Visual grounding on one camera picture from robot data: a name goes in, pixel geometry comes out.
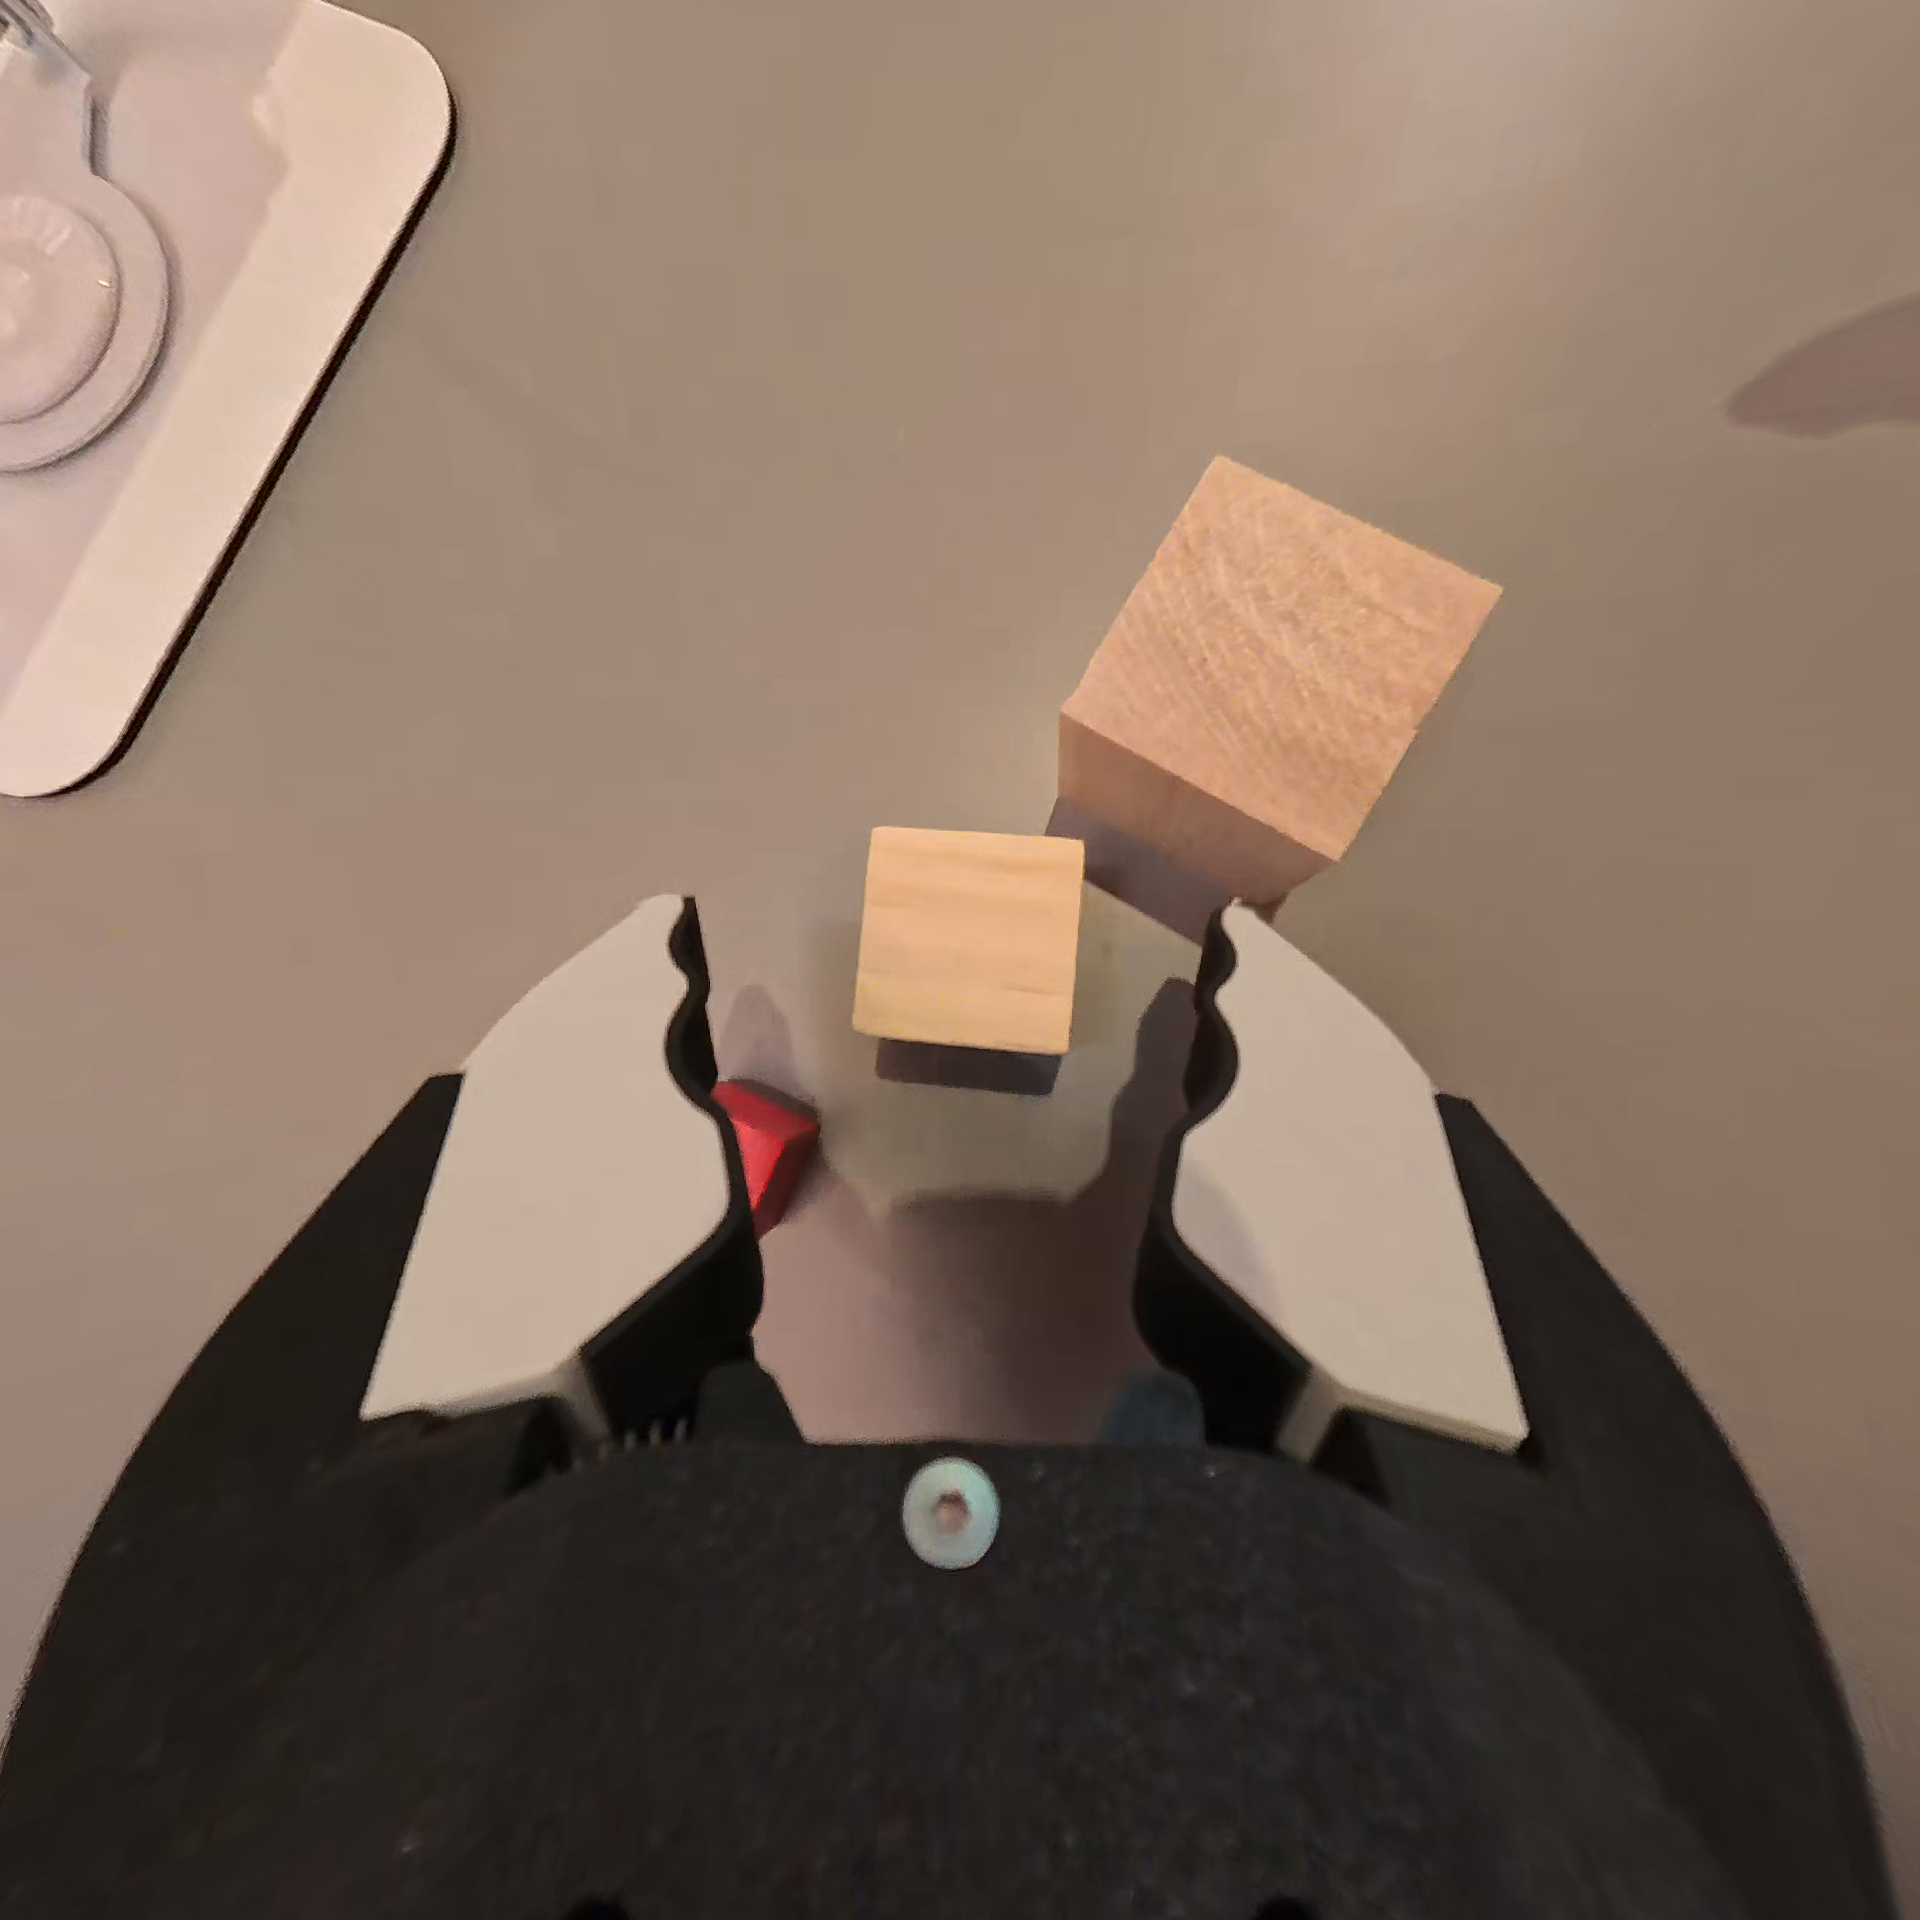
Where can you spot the medium plain wooden cube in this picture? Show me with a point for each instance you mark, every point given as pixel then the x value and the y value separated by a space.
pixel 967 939

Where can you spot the white document stand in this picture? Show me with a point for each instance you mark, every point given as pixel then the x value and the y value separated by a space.
pixel 150 378

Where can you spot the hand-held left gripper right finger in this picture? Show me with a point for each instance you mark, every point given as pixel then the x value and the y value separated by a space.
pixel 1338 1228

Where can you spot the red wooden cube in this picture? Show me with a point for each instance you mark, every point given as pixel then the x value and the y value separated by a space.
pixel 770 1149

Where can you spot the large plain wooden cube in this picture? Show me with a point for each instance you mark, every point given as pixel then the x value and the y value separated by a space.
pixel 1274 674

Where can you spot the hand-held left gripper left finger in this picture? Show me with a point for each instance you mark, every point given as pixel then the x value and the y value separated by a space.
pixel 557 1216

